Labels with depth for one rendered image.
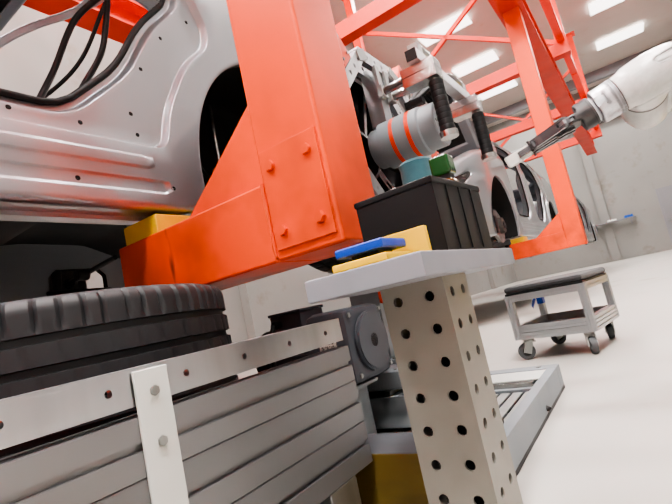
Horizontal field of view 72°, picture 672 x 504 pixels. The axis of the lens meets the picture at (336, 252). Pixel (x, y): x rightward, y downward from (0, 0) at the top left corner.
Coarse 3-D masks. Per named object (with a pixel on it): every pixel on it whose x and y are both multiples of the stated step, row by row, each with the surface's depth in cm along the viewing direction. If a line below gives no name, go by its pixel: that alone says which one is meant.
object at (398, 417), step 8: (368, 392) 139; (376, 392) 136; (384, 392) 117; (392, 392) 117; (400, 392) 118; (376, 400) 117; (384, 400) 116; (392, 400) 115; (400, 400) 113; (376, 408) 117; (384, 408) 116; (392, 408) 115; (400, 408) 113; (376, 416) 117; (384, 416) 116; (392, 416) 115; (400, 416) 113; (408, 416) 112; (376, 424) 117; (384, 424) 116; (392, 424) 115; (400, 424) 113; (408, 424) 112
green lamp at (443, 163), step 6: (438, 156) 91; (444, 156) 90; (450, 156) 92; (432, 162) 92; (438, 162) 91; (444, 162) 90; (450, 162) 91; (432, 168) 92; (438, 168) 91; (444, 168) 90; (450, 168) 90; (432, 174) 92; (438, 174) 91
